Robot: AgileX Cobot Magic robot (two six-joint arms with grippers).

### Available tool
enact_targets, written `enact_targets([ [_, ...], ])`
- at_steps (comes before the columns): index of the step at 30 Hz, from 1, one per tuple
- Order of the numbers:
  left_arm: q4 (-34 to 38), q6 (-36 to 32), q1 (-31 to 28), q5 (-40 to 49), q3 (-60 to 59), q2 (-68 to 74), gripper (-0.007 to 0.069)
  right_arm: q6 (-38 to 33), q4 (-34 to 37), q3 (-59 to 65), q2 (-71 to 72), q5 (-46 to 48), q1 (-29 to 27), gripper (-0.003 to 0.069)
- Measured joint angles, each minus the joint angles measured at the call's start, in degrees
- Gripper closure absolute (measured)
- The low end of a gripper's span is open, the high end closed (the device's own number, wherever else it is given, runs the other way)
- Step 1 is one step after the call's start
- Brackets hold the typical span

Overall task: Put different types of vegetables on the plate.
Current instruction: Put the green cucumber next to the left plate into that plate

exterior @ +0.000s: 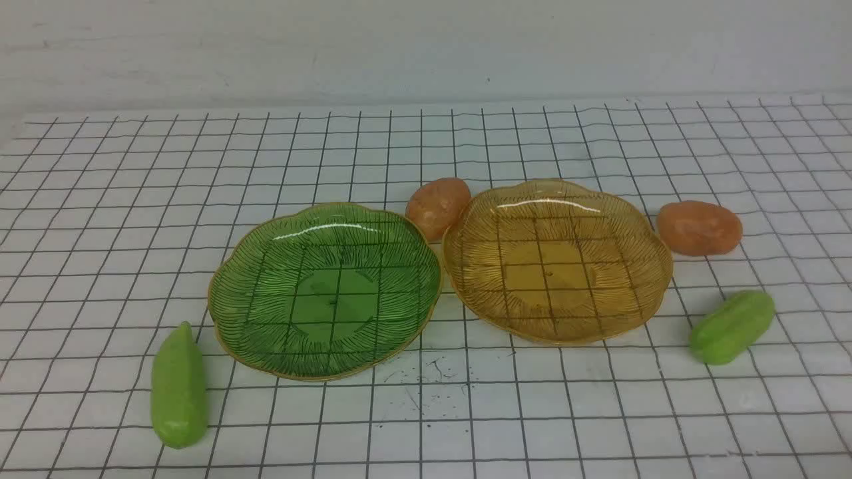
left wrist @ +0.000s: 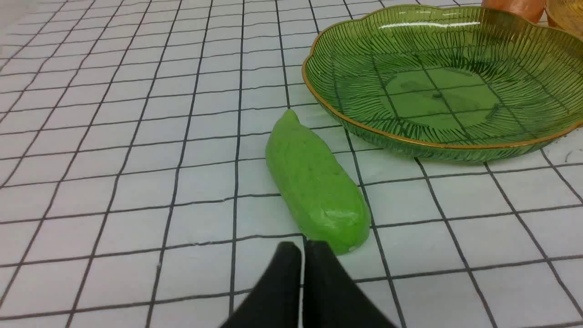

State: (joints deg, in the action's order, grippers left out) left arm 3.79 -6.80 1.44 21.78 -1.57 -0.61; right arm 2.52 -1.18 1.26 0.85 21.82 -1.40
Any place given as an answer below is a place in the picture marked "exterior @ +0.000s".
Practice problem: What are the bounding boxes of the orange potato toy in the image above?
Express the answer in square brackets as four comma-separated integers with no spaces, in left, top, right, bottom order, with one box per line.
[657,200,743,257]
[405,177,471,242]

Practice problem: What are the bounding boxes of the green cucumber toy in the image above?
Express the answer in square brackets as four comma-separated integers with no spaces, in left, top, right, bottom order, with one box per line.
[151,321,209,450]
[690,290,775,366]

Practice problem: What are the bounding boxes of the green glass plate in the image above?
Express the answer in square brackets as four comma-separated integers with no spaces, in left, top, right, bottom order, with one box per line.
[208,203,443,381]

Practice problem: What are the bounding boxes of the amber glass plate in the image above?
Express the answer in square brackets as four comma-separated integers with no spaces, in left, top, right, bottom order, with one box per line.
[442,179,674,345]

